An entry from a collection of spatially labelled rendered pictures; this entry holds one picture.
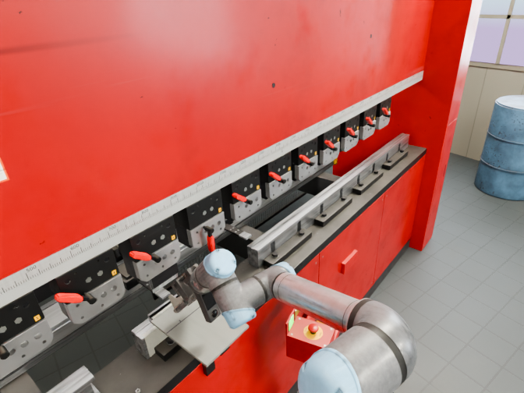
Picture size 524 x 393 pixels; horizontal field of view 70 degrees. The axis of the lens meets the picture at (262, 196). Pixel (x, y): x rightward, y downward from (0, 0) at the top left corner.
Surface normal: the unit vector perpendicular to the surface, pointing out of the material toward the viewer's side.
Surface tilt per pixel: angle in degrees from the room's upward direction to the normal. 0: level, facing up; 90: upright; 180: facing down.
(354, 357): 12
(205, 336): 0
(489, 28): 90
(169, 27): 90
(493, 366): 0
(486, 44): 90
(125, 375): 0
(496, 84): 90
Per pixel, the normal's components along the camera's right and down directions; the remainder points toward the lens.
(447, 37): -0.64, 0.40
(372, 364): 0.28, -0.55
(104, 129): 0.77, 0.28
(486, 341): -0.04, -0.87
